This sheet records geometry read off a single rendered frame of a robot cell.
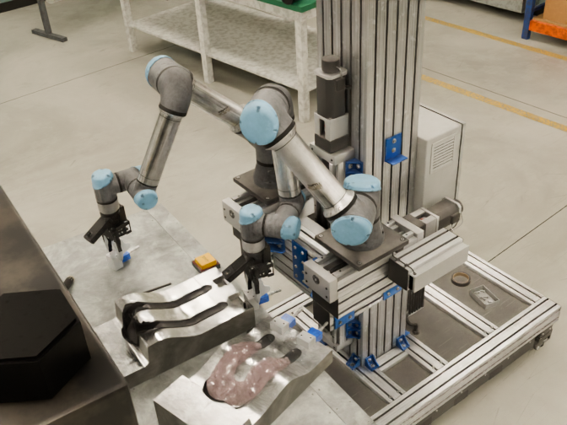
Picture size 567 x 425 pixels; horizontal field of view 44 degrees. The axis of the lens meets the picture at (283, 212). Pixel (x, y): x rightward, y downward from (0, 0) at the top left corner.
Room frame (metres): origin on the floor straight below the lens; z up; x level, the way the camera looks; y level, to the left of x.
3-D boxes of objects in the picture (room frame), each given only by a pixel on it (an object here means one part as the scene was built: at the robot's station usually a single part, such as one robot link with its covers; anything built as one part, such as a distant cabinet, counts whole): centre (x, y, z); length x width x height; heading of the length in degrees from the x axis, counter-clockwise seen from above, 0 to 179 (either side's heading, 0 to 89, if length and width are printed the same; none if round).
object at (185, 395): (1.45, 0.14, 0.85); 0.50 x 0.26 x 0.11; 139
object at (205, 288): (1.71, 0.38, 0.92); 0.35 x 0.16 x 0.09; 122
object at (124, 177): (2.16, 0.53, 1.14); 0.11 x 0.11 x 0.08; 27
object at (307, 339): (1.63, -0.08, 0.85); 0.13 x 0.05 x 0.05; 139
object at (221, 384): (1.46, 0.14, 0.90); 0.26 x 0.18 x 0.08; 139
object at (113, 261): (2.14, 0.61, 0.83); 0.13 x 0.05 x 0.05; 135
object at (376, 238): (1.88, -0.25, 1.09); 0.15 x 0.15 x 0.10
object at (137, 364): (1.71, 0.40, 0.87); 0.50 x 0.26 x 0.14; 122
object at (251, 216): (1.85, 0.10, 1.14); 0.09 x 0.08 x 0.11; 73
